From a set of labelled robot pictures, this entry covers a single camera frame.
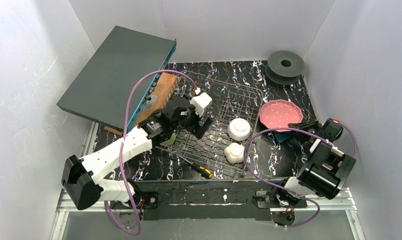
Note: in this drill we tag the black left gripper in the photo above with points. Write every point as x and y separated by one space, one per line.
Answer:
194 120

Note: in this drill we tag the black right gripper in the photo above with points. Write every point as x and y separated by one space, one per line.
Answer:
308 127

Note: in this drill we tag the pink patterned bowl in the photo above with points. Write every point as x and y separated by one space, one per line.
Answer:
239 129

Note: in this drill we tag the pink polka dot plate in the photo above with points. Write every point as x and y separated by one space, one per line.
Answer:
279 114

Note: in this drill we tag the white flower shaped bowl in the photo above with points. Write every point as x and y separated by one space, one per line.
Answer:
234 153

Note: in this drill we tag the light green ceramic mug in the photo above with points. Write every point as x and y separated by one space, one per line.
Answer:
170 141

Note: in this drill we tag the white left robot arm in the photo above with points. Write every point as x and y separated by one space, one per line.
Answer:
108 159

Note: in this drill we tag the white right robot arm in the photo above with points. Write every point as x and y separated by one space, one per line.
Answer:
324 173

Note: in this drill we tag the dark blue plate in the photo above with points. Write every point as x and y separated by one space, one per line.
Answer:
282 136

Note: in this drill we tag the yellow black screwdriver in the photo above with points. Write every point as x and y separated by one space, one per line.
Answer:
204 172

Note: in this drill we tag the black filament spool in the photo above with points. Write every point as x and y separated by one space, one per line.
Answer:
284 67

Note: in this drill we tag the dark grey flat box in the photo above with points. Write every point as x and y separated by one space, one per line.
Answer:
101 90

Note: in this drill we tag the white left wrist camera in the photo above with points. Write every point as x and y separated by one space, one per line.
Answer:
200 101

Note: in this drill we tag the grey wire dish rack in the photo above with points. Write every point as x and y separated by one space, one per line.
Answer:
229 101

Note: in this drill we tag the wooden board with bracket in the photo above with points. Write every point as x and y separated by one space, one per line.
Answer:
162 92

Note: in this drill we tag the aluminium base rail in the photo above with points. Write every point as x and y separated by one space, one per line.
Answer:
203 198

